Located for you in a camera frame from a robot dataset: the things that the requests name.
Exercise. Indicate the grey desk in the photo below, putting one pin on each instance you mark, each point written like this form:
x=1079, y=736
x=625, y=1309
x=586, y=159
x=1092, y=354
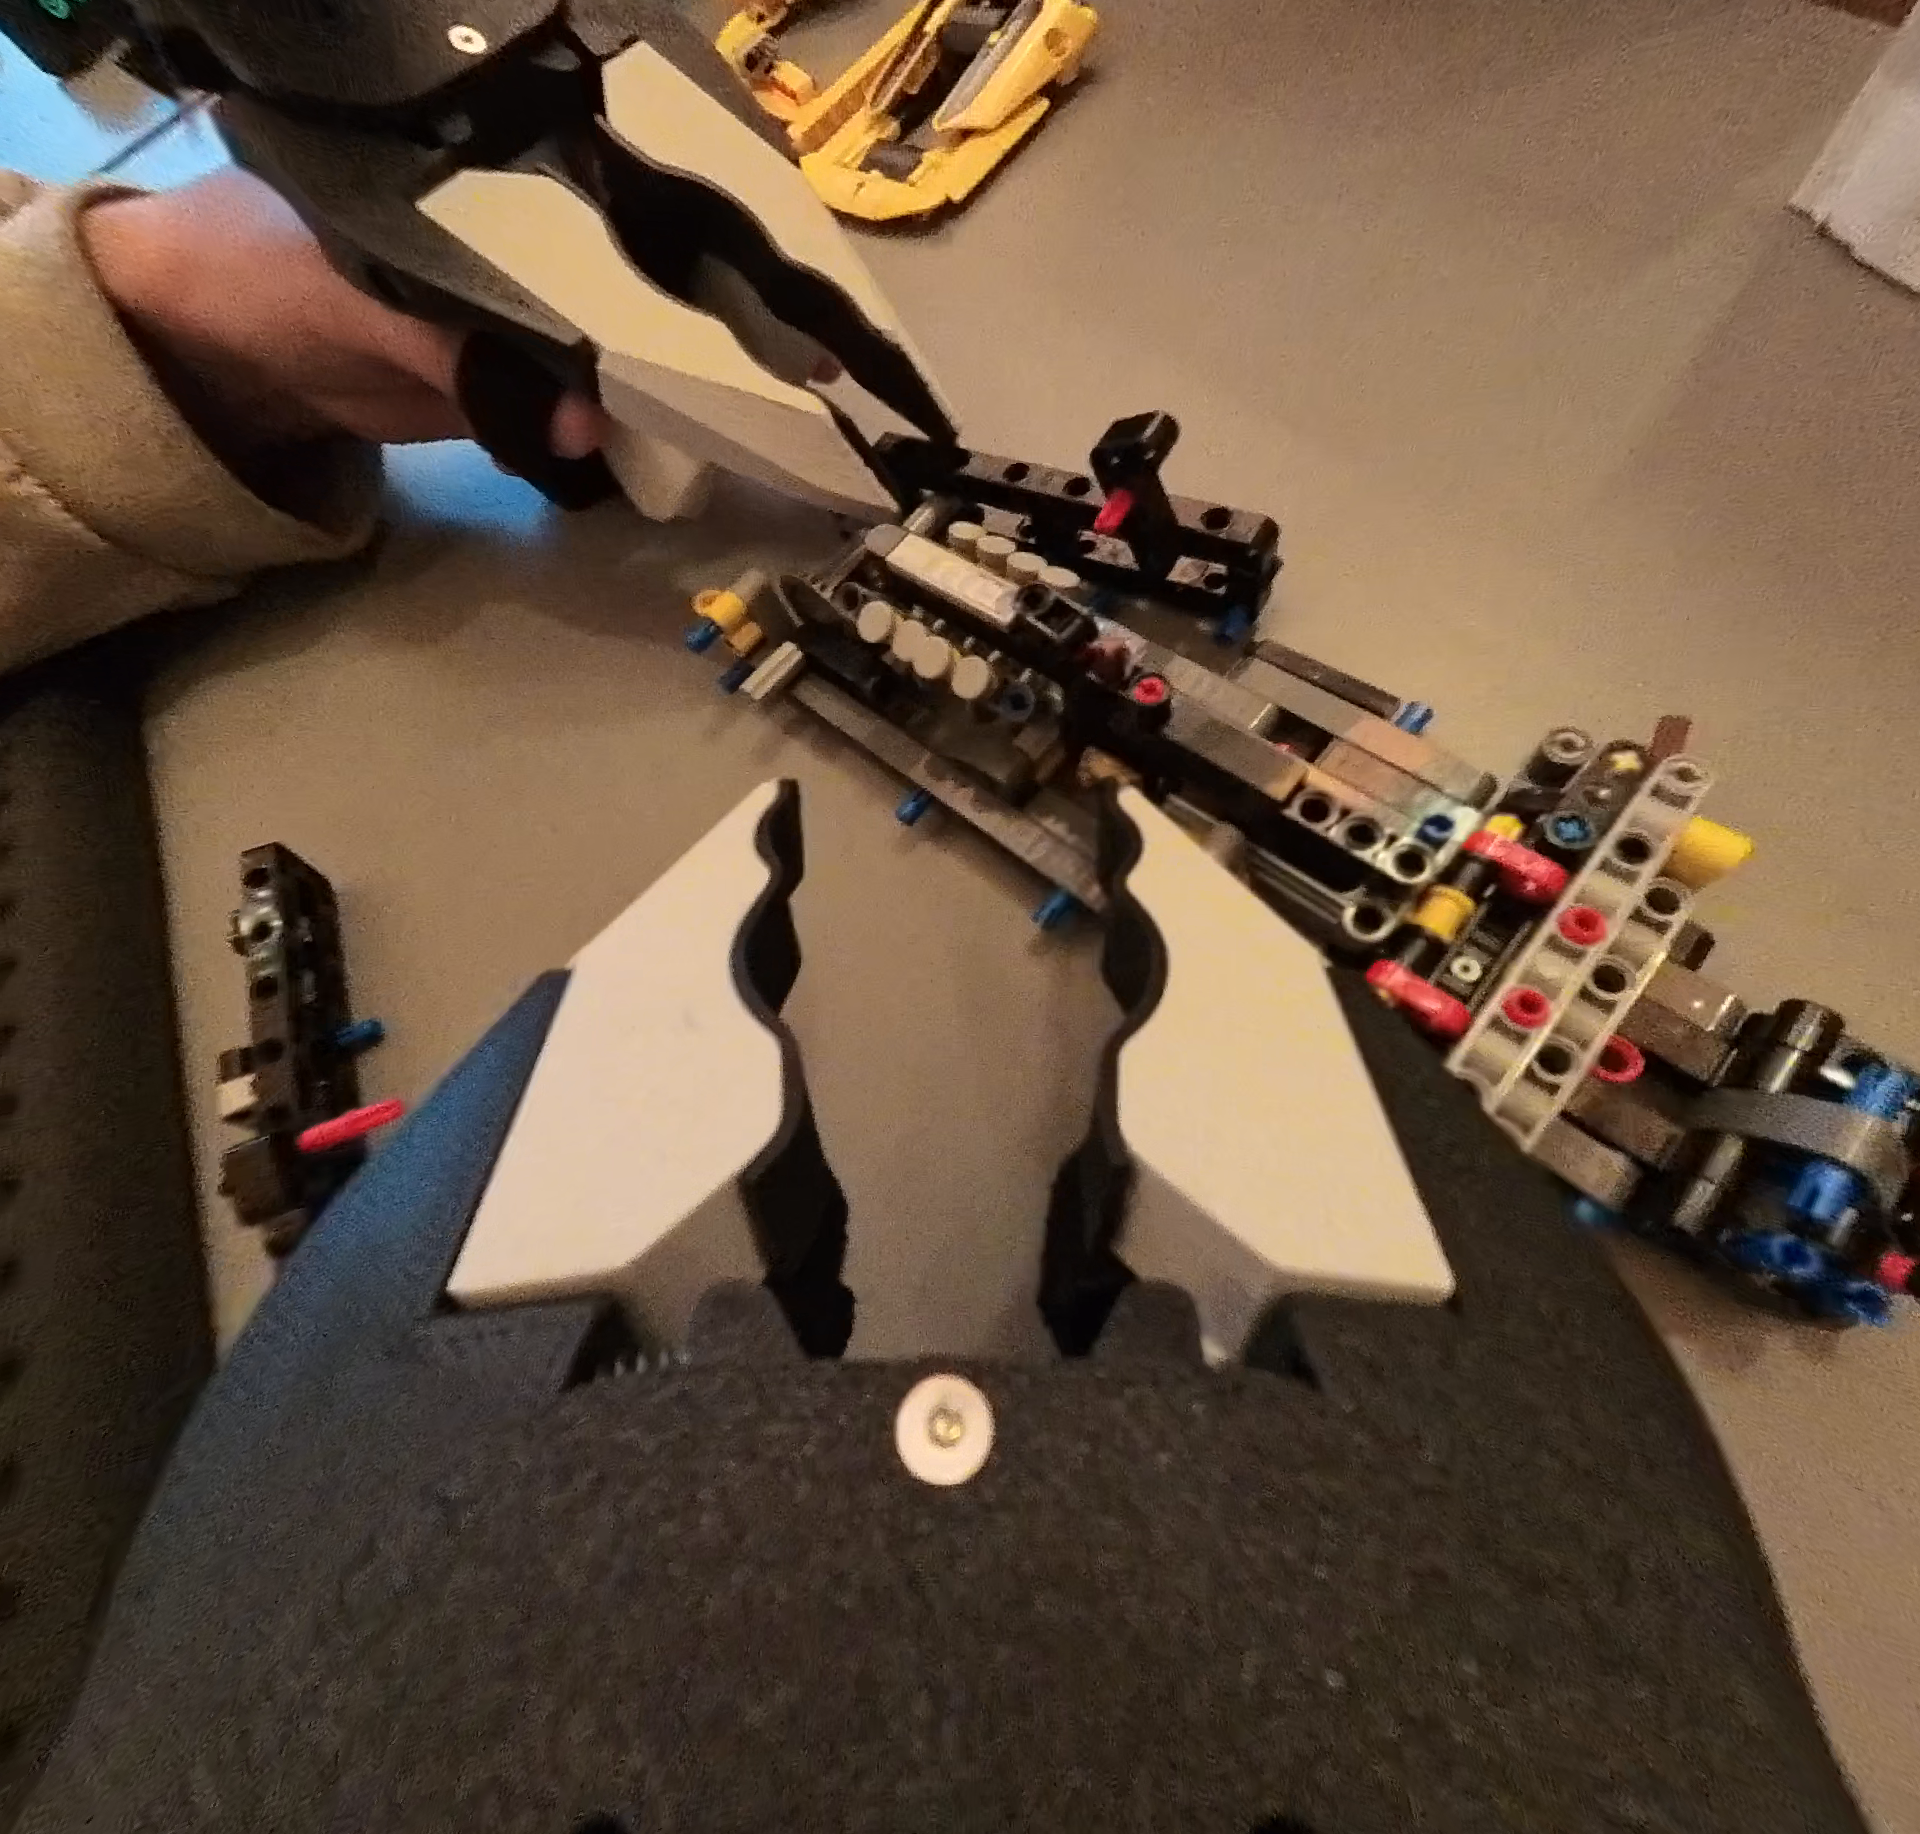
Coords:
x=1500, y=365

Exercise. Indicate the brick-built toy car chassis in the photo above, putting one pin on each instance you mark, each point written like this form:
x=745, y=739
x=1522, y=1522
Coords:
x=1350, y=816

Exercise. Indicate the person's left hand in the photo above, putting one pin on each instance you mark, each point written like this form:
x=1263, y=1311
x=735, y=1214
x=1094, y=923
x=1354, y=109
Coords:
x=270, y=321

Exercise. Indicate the beige clothing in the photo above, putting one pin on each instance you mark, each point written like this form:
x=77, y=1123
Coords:
x=120, y=486

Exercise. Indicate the yellow toy car roof panel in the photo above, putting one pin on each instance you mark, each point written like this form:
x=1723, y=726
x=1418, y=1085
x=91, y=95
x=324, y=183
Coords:
x=901, y=140

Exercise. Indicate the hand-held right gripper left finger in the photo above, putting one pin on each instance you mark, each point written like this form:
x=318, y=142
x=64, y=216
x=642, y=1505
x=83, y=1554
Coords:
x=631, y=1116

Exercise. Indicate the black brick beam assembly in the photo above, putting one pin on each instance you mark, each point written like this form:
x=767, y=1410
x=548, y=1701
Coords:
x=277, y=1025

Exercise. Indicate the toy car instruction booklet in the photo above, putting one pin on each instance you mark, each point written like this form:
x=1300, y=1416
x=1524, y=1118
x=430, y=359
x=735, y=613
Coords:
x=1868, y=170

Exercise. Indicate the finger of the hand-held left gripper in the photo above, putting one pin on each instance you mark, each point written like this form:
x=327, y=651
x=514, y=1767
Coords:
x=541, y=261
x=750, y=170

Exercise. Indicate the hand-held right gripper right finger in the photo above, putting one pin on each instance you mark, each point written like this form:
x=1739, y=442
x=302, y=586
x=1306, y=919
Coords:
x=1275, y=1116

